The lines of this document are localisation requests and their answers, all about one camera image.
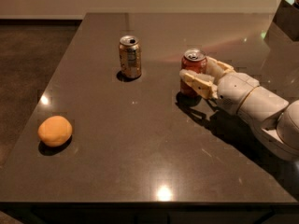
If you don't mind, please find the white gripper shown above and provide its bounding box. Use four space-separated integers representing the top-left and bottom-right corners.
179 57 260 115

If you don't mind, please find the red coke can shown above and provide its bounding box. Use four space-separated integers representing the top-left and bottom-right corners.
180 49 207 98

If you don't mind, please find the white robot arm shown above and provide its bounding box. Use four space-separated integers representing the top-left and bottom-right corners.
179 58 299 161

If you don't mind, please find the gold soda can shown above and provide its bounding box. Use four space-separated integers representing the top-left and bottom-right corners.
119 35 142 79

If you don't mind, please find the dark box on table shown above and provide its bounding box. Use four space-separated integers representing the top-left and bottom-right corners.
273 0 299 41

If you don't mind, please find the orange fruit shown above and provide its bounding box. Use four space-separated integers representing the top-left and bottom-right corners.
37 116 73 147

